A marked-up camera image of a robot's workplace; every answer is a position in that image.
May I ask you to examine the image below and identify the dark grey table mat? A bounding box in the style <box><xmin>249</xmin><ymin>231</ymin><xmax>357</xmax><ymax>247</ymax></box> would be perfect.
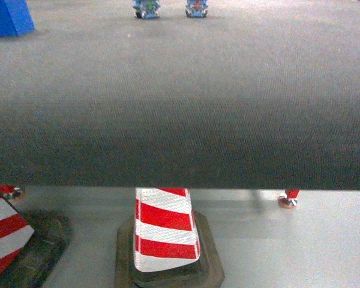
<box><xmin>0</xmin><ymin>1</ymin><xmax>360</xmax><ymax>190</ymax></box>

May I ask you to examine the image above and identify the center red white cone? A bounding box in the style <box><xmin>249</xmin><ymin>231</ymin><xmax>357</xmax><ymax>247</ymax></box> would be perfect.
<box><xmin>114</xmin><ymin>187</ymin><xmax>224</xmax><ymax>287</ymax></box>

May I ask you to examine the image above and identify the red white cone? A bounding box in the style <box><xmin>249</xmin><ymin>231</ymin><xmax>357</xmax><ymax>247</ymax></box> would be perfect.
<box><xmin>114</xmin><ymin>187</ymin><xmax>224</xmax><ymax>287</ymax></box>
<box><xmin>0</xmin><ymin>187</ymin><xmax>73</xmax><ymax>287</ymax></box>

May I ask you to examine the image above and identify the red table leg foot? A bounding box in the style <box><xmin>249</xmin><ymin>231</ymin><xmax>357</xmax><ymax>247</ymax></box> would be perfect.
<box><xmin>278</xmin><ymin>189</ymin><xmax>299</xmax><ymax>209</ymax></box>

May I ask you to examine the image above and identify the red mushroom push button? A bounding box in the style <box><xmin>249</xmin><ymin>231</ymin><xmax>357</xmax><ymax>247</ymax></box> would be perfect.
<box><xmin>185</xmin><ymin>0</ymin><xmax>209</xmax><ymax>17</ymax></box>

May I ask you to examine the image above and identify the yellow mushroom push button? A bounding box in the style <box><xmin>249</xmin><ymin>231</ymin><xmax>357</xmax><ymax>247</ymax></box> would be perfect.
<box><xmin>132</xmin><ymin>0</ymin><xmax>161</xmax><ymax>19</ymax></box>

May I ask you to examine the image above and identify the left red white cone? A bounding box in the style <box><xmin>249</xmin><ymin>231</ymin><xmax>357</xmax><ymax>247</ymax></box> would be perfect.
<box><xmin>0</xmin><ymin>187</ymin><xmax>73</xmax><ymax>287</ymax></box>

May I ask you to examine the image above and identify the blue box on table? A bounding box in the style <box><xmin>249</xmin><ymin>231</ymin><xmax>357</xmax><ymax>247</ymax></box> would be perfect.
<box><xmin>0</xmin><ymin>0</ymin><xmax>35</xmax><ymax>37</ymax></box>

